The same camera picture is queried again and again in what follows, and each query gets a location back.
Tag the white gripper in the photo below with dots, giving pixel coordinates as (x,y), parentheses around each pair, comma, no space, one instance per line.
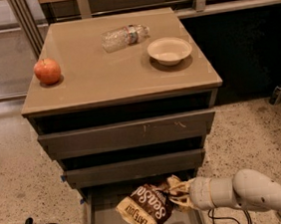
(199,193)

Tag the brown sea salt chip bag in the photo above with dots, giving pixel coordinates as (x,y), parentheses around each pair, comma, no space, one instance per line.
(146,205)

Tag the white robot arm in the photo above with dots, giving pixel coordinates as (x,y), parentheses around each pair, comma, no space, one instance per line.
(247,189)

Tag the middle grey drawer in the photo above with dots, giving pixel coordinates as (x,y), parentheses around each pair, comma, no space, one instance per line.
(133,169)

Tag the grey drawer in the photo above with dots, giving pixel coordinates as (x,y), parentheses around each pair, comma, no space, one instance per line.
(135,133)
(133,169)

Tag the open bottom drawer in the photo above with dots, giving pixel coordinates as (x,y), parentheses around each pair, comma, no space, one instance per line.
(103,200)

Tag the grey drawer cabinet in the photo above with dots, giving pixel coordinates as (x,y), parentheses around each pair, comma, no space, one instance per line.
(100,88)

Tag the top grey drawer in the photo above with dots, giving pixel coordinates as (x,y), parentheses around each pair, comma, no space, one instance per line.
(135,133)

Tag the white paper bowl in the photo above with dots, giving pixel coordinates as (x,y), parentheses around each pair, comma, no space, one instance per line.
(169,51)

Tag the small grey floor device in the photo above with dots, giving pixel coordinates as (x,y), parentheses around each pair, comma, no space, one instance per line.
(276,96)

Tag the clear plastic water bottle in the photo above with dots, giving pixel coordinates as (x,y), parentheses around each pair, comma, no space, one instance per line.
(123,37)

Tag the red apple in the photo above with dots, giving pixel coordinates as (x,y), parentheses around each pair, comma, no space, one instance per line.
(47,71)

